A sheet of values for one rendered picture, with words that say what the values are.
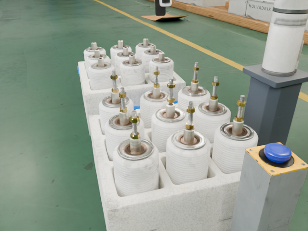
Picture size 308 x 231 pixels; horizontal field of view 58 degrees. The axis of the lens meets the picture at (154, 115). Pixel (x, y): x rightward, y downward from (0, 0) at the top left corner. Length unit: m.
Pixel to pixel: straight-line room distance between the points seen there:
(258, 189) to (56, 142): 0.80
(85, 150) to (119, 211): 0.50
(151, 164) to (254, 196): 0.20
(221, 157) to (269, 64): 0.35
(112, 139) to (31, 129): 0.62
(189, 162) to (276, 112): 0.40
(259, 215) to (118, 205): 0.25
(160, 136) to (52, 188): 0.39
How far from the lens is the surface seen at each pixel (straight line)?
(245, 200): 0.54
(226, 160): 0.65
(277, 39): 0.86
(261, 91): 0.90
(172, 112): 0.69
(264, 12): 3.07
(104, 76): 1.04
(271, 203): 0.50
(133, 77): 1.06
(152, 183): 0.59
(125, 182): 0.58
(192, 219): 0.66
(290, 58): 0.88
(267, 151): 0.47
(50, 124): 1.24
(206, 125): 0.72
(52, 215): 0.83
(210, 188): 0.61
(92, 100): 1.03
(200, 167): 0.61
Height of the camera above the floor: 0.59
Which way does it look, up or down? 29 degrees down
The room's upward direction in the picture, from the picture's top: straight up
